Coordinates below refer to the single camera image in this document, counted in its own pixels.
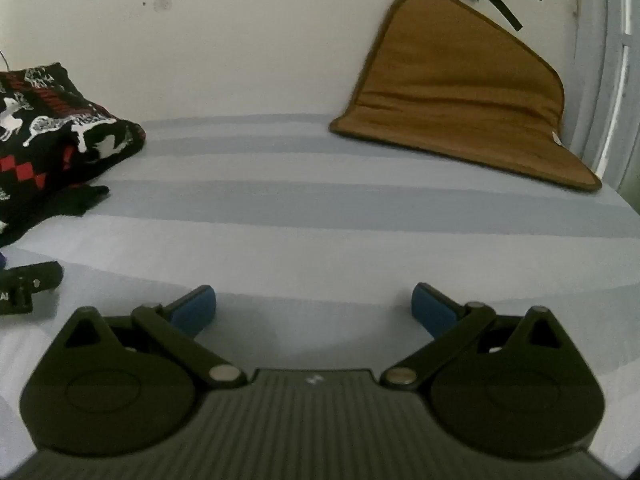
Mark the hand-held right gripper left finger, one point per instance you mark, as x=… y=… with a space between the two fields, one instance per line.
x=194 y=311

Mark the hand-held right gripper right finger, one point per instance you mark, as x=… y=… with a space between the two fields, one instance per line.
x=433 y=311

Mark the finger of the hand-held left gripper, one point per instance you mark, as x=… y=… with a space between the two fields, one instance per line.
x=30 y=280

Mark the black printed knit garment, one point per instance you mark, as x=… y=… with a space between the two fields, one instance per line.
x=55 y=130

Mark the brown cushion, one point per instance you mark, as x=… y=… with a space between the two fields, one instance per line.
x=460 y=90

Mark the white window frame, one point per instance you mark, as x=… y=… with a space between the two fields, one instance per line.
x=607 y=85

